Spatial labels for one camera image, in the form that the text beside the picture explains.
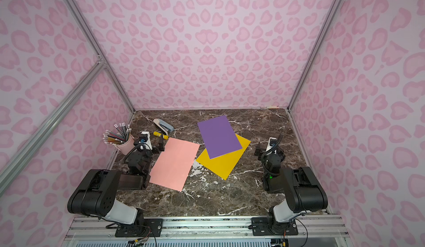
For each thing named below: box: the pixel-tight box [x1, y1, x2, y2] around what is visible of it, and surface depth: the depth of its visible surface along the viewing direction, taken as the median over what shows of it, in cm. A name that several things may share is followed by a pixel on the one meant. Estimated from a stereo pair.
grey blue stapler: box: [153, 118, 174, 136], surface depth 109 cm
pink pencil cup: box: [114, 134, 136, 156], surface depth 92 cm
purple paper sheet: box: [197, 115, 243, 160], surface depth 109 cm
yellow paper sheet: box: [195, 133, 251, 180], surface depth 97 cm
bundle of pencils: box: [102, 122, 132, 145], surface depth 93 cm
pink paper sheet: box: [148, 137, 201, 193], surface depth 95 cm
